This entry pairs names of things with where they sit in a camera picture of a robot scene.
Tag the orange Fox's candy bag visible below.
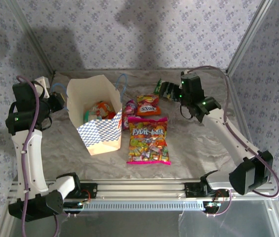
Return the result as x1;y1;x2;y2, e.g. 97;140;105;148
136;94;161;117

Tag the small controller board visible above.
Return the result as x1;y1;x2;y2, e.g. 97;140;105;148
63;201;92;215
202;201;223;213

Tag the blue checkered paper bag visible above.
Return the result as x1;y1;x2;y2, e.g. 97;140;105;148
51;73;128;156

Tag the small orange snack packet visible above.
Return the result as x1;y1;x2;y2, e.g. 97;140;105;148
93;101;117;119

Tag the aluminium front frame rail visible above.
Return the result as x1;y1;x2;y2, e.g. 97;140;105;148
7;179;277;201

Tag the purple pink candy bag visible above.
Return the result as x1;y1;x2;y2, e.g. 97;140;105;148
121;99;138;131

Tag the large pink fruit candy bag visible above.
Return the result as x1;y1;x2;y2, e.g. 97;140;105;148
126;117;172;165

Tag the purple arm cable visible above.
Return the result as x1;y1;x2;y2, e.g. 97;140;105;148
16;75;61;237
186;65;279;218

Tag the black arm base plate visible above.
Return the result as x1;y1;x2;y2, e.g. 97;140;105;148
185;182;230;198
52;183;98;199

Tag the aluminium side rail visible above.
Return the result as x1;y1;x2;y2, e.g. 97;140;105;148
47;71;57;86
223;69;277;192

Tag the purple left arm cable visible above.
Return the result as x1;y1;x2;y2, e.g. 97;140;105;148
16;75;61;237

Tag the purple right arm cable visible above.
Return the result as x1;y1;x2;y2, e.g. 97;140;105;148
186;65;279;218

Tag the grey slotted cable duct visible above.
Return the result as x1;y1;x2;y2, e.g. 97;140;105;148
17;200;205;212

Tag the teal white snack packet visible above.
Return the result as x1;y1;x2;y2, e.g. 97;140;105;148
83;108;100;123

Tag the aluminium corner post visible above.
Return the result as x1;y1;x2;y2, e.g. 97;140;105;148
225;0;276;75
4;0;57;75

